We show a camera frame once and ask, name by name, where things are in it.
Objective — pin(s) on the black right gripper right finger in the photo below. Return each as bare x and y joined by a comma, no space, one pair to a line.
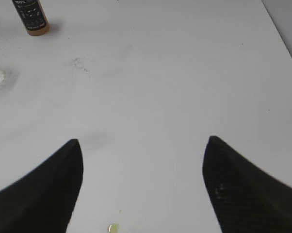
245,199

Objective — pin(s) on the NFC orange juice bottle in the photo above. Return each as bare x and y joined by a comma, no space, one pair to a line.
32,16

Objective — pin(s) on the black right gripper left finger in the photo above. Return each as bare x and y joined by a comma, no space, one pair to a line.
43,201

